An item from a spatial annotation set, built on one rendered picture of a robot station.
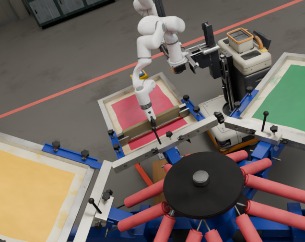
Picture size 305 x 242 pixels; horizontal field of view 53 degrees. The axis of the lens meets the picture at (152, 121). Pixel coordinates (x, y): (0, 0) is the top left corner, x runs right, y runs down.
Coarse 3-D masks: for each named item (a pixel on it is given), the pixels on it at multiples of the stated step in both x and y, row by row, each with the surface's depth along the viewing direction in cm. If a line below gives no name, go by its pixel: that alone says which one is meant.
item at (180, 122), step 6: (156, 90) 241; (162, 96) 233; (168, 102) 224; (162, 108) 221; (168, 108) 219; (156, 114) 217; (180, 120) 205; (162, 126) 206; (168, 126) 204; (174, 126) 202; (180, 126) 200; (162, 132) 201
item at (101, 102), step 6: (162, 72) 253; (150, 78) 251; (156, 78) 251; (162, 78) 245; (168, 84) 236; (120, 90) 250; (126, 90) 248; (132, 90) 250; (174, 90) 228; (108, 96) 248; (114, 96) 247; (120, 96) 249; (180, 96) 220; (102, 102) 244; (180, 102) 218; (102, 108) 238; (108, 120) 223; (108, 126) 217; (186, 126) 193; (174, 132) 192; (162, 138) 191; (150, 144) 190
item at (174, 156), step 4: (172, 148) 175; (164, 152) 180; (168, 152) 173; (172, 152) 172; (176, 152) 171; (168, 156) 171; (172, 156) 170; (176, 156) 169; (172, 160) 168; (176, 160) 167; (172, 164) 168
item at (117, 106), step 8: (112, 104) 244; (120, 104) 241; (128, 104) 238; (120, 112) 232; (120, 120) 225; (136, 120) 219; (144, 136) 203; (152, 136) 201; (136, 144) 200; (144, 144) 197
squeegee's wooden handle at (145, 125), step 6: (174, 108) 200; (162, 114) 198; (168, 114) 200; (174, 114) 201; (144, 120) 199; (156, 120) 199; (162, 120) 201; (132, 126) 198; (138, 126) 197; (144, 126) 199; (150, 126) 200; (126, 132) 196; (132, 132) 198; (138, 132) 200
